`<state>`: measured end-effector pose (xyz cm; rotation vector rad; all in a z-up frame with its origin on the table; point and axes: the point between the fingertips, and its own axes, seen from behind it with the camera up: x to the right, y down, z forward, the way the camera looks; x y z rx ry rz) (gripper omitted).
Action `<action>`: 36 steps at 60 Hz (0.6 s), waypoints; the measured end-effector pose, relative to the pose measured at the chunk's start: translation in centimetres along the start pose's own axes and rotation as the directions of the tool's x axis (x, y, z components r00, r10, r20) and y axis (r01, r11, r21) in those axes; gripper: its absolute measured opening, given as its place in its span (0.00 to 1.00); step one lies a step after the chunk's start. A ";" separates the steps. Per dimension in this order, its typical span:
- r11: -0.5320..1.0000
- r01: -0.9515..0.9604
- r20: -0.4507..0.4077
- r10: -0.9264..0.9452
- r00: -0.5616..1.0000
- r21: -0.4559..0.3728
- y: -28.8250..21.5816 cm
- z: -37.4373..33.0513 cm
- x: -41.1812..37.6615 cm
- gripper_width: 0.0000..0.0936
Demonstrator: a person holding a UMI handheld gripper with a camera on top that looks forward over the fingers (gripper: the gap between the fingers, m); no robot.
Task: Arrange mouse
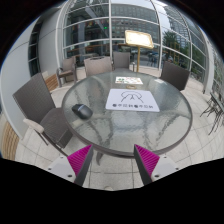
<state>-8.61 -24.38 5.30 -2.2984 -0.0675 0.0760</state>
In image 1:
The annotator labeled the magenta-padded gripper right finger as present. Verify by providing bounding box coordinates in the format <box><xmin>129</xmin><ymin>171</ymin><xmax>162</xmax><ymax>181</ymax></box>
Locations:
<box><xmin>133</xmin><ymin>143</ymin><xmax>181</xmax><ymax>187</ymax></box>

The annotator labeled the gold-framed menu stand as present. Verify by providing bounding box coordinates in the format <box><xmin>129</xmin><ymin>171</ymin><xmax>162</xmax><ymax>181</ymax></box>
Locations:
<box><xmin>124</xmin><ymin>29</ymin><xmax>155</xmax><ymax>73</ymax></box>

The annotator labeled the black metal chairs group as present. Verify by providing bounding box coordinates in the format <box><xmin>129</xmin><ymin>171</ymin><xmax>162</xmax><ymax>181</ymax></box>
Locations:
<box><xmin>199</xmin><ymin>90</ymin><xmax>224</xmax><ymax>136</ymax></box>

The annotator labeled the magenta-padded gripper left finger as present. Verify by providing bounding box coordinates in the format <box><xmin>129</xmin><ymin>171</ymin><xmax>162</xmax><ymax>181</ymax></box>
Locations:
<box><xmin>46</xmin><ymin>143</ymin><xmax>95</xmax><ymax>187</ymax></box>

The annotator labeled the black computer mouse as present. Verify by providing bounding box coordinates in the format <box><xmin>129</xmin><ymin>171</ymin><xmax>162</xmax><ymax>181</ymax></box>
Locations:
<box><xmin>71</xmin><ymin>103</ymin><xmax>94</xmax><ymax>120</ymax></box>

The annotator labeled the grey wicker armchair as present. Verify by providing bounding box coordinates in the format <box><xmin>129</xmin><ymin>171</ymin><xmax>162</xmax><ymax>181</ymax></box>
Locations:
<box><xmin>112</xmin><ymin>51</ymin><xmax>132</xmax><ymax>71</ymax></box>
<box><xmin>12</xmin><ymin>72</ymin><xmax>73</xmax><ymax>158</ymax></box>
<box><xmin>56</xmin><ymin>56</ymin><xmax>79</xmax><ymax>88</ymax></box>
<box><xmin>159</xmin><ymin>61</ymin><xmax>191</xmax><ymax>92</ymax></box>
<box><xmin>83</xmin><ymin>56</ymin><xmax>114</xmax><ymax>78</ymax></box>

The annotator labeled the white printed mouse pad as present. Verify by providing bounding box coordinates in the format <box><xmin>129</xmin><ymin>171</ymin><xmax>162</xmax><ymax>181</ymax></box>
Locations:
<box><xmin>105</xmin><ymin>88</ymin><xmax>161</xmax><ymax>113</ymax></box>

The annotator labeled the laminated picture menu card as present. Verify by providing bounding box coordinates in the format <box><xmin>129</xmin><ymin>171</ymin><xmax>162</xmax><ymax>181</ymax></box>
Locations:
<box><xmin>115</xmin><ymin>76</ymin><xmax>144</xmax><ymax>86</ymax></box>

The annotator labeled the wooden slat bench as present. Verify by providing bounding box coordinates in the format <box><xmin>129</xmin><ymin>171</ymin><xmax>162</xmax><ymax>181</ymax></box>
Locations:
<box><xmin>1</xmin><ymin>121</ymin><xmax>20</xmax><ymax>161</ymax></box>
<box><xmin>44</xmin><ymin>73</ymin><xmax>60</xmax><ymax>93</ymax></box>

